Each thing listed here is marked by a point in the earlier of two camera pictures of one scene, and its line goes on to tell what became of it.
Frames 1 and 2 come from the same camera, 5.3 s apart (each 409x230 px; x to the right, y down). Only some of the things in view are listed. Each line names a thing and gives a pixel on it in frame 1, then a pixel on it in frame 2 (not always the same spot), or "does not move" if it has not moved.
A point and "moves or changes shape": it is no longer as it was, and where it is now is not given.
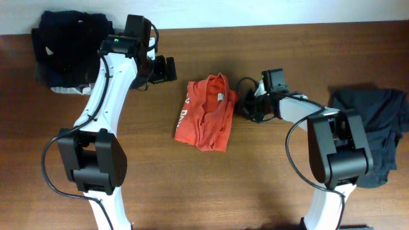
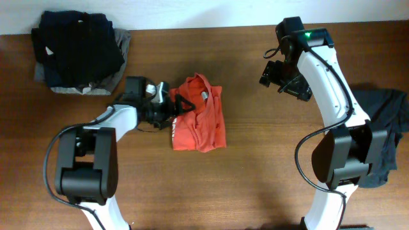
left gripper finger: x=171 y=70 → x=178 y=108
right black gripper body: x=255 y=106 → x=285 y=75
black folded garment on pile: x=66 y=46 does not move
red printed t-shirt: x=206 y=114 moves or changes shape
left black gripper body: x=154 y=71 → x=157 y=112
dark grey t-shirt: x=385 y=112 does not move
